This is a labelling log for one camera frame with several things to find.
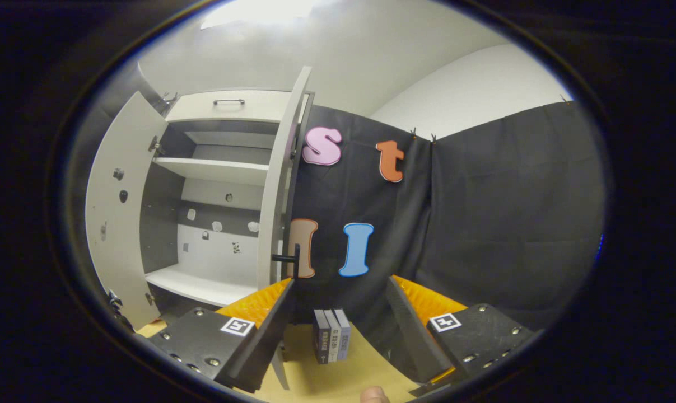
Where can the white cabinet shelf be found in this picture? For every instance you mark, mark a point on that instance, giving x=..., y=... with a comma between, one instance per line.
x=214, y=169

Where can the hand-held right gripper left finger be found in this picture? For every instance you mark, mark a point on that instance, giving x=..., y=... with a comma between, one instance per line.
x=267, y=330

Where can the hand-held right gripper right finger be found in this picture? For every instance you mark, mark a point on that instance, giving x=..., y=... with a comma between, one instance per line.
x=408, y=324

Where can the white cabinet drawer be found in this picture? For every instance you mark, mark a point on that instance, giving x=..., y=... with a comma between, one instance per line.
x=203, y=109

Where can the light blue book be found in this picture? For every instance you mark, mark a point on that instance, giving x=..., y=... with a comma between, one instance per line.
x=344, y=333

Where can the white cabinet door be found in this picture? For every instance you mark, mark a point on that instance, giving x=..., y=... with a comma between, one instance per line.
x=276, y=184
x=119, y=184

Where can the grey and white cabinet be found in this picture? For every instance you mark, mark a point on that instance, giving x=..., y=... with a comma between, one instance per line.
x=214, y=257

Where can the metal door hinge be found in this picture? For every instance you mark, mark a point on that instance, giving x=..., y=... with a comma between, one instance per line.
x=155, y=145
x=149, y=298

